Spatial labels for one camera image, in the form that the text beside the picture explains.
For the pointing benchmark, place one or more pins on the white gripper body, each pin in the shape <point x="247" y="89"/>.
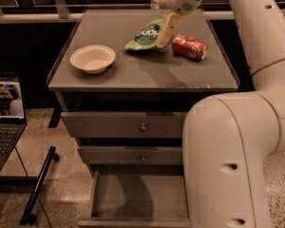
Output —
<point x="183" y="7"/>

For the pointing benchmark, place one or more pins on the green rice chip bag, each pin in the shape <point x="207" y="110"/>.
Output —
<point x="147" y="38"/>

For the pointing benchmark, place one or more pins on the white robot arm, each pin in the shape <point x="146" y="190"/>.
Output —
<point x="227" y="137"/>

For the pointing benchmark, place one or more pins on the grey drawer cabinet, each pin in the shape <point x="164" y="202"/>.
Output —
<point x="138" y="81"/>

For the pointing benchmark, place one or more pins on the top grey drawer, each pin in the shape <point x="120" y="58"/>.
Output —
<point x="124" y="124"/>

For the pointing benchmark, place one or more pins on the middle grey drawer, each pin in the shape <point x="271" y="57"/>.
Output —
<point x="152" y="155"/>

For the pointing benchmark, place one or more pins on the bottom grey open drawer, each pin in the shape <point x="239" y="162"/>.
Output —
<point x="140" y="199"/>

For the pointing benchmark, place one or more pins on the crushed red soda can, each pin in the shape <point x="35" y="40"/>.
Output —
<point x="189" y="47"/>

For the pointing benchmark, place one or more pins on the white paper bowl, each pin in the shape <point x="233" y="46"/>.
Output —
<point x="93" y="59"/>

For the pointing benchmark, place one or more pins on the metal window railing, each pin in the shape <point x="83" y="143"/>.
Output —
<point x="69" y="7"/>

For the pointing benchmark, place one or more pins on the black laptop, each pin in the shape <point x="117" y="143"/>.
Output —
<point x="12" y="114"/>

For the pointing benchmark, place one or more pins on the black stand leg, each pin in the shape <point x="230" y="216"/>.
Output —
<point x="28" y="217"/>

